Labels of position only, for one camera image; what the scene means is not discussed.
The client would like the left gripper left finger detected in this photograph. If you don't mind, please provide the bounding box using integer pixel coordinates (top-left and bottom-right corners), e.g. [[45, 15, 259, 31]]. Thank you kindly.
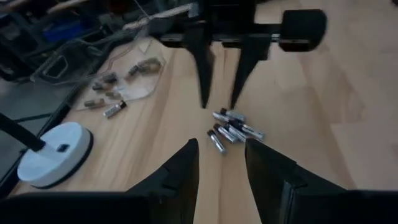
[[0, 139, 200, 224]]

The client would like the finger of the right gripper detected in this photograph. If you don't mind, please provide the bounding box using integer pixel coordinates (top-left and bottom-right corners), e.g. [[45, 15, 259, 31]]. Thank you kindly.
[[229, 34, 271, 110], [186, 24, 215, 110]]

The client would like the white desk lamp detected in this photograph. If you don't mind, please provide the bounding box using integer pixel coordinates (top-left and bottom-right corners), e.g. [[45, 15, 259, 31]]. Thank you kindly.
[[0, 111, 94, 190]]

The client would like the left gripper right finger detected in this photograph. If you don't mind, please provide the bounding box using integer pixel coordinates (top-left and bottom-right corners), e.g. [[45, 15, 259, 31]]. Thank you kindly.
[[245, 139, 398, 224]]

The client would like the clear plastic bin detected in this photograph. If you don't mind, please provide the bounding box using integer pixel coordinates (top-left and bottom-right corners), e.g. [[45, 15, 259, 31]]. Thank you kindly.
[[30, 29, 167, 111]]

